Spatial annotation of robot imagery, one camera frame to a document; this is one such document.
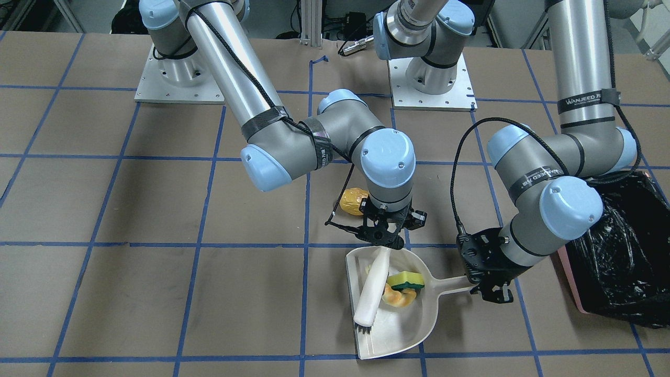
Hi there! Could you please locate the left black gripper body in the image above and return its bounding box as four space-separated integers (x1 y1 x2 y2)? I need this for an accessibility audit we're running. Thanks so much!
457 228 529 286

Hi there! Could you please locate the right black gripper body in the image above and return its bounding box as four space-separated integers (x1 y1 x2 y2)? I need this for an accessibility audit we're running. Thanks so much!
360 198 411 247

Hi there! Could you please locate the yellow green sponge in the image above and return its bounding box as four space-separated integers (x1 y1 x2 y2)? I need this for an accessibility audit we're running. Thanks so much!
387 271 425 291

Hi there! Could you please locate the toy croissant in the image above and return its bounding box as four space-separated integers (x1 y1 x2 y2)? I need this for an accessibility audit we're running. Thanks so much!
382 283 417 308

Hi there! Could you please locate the white hand brush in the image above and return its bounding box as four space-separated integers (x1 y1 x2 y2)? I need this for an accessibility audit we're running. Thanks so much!
353 246 392 334

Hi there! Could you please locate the white plastic dustpan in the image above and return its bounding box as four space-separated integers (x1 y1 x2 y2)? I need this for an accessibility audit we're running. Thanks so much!
345 246 473 360

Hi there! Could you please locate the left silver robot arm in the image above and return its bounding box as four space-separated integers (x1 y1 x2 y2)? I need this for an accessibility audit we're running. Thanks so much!
453 1 640 304

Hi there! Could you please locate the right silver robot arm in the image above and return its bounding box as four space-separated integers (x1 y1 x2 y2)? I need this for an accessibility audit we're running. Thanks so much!
139 1 428 250

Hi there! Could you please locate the pink bin with black liner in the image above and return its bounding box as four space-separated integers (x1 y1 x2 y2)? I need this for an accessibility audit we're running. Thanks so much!
559 171 669 329

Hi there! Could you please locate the toy potato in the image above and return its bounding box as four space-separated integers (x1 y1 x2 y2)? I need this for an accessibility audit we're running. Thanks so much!
338 187 369 216

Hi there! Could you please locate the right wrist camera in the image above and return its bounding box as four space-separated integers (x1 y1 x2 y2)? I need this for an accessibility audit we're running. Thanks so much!
404 208 428 230

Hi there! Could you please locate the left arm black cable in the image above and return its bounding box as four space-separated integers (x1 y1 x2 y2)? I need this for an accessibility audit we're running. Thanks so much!
451 0 644 239

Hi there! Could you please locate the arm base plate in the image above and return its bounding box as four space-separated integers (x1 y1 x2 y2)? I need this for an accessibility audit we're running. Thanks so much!
135 46 225 104
388 55 478 112

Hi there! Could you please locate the aluminium frame post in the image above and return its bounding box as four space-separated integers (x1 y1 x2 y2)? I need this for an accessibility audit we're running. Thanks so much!
300 0 323 48

